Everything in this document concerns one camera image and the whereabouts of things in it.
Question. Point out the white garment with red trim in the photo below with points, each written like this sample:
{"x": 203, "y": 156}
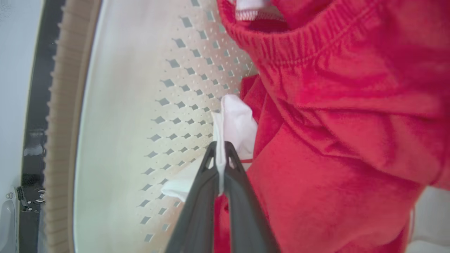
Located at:
{"x": 237, "y": 123}

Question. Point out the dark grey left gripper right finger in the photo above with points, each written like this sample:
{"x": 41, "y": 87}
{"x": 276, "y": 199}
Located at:
{"x": 246, "y": 218}

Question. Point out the small black caster wheel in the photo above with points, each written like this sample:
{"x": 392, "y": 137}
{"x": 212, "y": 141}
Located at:
{"x": 32, "y": 197}

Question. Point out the grey metal stand leg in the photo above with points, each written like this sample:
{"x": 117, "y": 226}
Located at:
{"x": 7, "y": 225}

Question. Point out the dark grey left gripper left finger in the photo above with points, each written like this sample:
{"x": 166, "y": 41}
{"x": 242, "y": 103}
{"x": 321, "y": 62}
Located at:
{"x": 197, "y": 211}

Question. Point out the cream laundry basket brown rim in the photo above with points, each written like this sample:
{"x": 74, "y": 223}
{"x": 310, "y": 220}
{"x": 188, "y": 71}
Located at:
{"x": 116, "y": 140}

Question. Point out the red garment with white stripe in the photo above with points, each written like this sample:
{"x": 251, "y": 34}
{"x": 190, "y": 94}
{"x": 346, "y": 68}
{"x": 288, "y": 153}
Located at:
{"x": 334, "y": 140}

